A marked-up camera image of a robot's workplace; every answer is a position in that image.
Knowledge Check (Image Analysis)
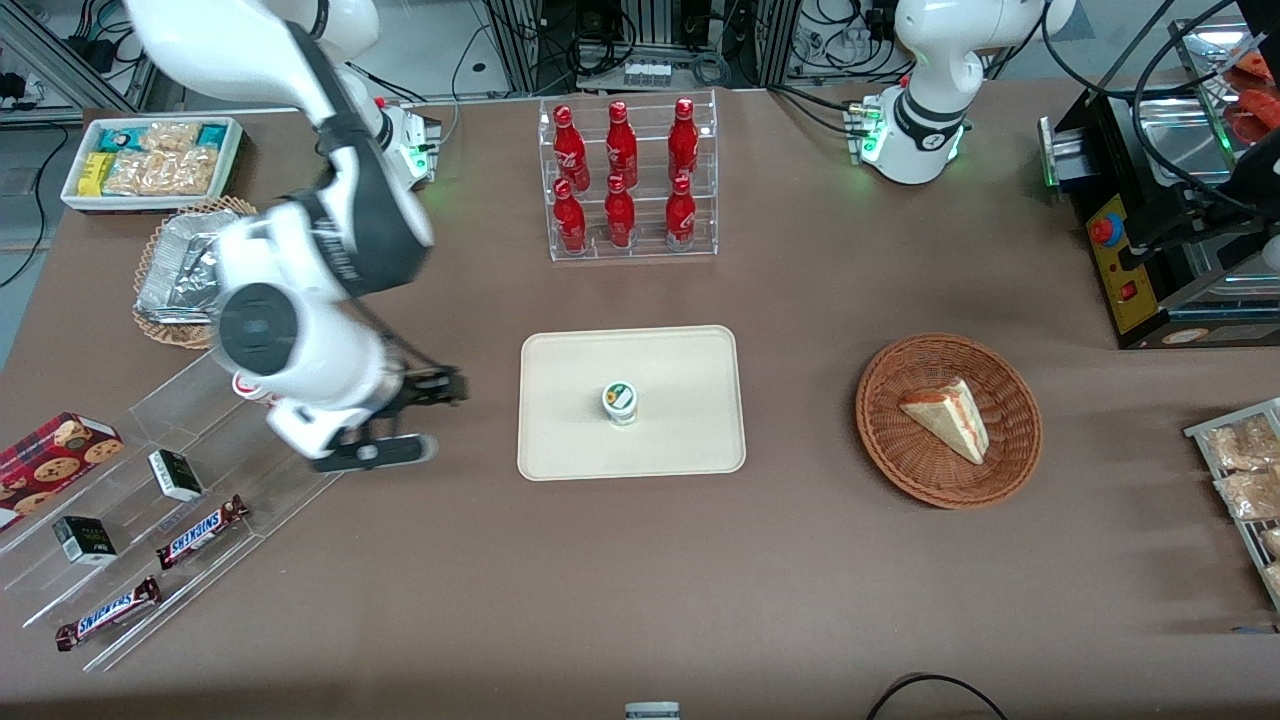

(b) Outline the beige rectangular tray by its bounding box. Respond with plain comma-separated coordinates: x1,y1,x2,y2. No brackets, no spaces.
517,325,748,483

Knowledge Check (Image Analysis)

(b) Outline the clear acrylic stepped stand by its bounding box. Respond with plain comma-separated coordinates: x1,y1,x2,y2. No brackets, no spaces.
0,350,351,673

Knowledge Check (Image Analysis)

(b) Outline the clear cracker snack bag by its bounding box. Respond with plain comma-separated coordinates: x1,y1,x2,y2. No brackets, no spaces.
104,121,219,197

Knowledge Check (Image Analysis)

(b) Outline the wrapped triangle sandwich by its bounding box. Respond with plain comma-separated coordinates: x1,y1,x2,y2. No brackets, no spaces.
898,377,991,466

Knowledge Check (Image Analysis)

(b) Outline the red tartan cookie box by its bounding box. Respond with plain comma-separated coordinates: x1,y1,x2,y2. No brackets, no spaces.
0,412,126,531

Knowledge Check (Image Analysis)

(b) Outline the small black box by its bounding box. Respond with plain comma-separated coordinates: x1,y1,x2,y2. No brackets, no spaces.
148,449,205,502
52,515,118,567

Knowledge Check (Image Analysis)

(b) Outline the white plastic bin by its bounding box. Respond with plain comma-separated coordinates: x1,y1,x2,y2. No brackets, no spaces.
61,116,245,214

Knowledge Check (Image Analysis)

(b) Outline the light wicker basket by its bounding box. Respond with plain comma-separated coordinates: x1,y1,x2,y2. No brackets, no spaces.
132,195,263,350

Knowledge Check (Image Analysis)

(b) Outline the tray of packaged snacks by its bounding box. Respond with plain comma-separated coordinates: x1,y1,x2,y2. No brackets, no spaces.
1185,398,1280,611

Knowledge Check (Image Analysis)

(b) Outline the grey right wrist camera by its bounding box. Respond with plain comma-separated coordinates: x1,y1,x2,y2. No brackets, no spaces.
314,433,439,474

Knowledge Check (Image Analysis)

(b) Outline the black food warmer cabinet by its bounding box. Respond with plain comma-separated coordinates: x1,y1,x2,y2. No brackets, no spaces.
1038,15,1280,351

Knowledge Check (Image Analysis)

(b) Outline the red cola bottle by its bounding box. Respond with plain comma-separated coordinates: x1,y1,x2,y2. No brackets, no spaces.
604,173,637,249
665,175,697,251
553,178,588,256
668,97,700,184
606,100,639,189
553,104,591,191

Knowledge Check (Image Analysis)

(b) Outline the aluminium foil container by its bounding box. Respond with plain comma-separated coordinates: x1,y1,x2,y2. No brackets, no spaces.
137,208,251,327

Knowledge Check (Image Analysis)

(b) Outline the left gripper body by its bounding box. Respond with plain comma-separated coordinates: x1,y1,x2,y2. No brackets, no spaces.
1222,125,1280,276

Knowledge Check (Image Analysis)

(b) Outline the Snickers chocolate bar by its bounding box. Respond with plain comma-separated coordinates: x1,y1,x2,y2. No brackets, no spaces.
155,495,250,571
55,576,162,652

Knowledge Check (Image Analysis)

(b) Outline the round brown wicker basket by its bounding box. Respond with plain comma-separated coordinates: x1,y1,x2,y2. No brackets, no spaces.
855,333,1044,511

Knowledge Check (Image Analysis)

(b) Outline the clear acrylic bottle rack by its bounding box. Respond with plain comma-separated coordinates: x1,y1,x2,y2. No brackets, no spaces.
538,90,719,263

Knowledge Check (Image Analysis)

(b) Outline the black cable loop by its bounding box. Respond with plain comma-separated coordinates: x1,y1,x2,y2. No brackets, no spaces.
865,673,1011,720

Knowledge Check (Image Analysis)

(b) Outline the red packaged food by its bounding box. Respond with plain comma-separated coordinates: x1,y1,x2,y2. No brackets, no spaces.
1228,52,1280,146

